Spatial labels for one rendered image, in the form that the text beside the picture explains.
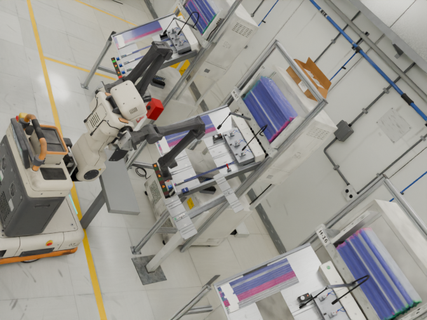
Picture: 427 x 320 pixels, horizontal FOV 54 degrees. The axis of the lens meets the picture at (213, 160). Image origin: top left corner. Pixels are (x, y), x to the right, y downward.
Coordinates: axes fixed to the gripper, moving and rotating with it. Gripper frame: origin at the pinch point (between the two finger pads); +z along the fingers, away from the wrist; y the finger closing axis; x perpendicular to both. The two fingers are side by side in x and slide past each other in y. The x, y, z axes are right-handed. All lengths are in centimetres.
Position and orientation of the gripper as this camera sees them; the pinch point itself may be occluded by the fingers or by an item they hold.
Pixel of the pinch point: (168, 181)
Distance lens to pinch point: 323.6
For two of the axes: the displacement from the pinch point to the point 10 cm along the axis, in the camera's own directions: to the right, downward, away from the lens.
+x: -9.3, 3.4, -1.6
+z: 0.8, 5.9, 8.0
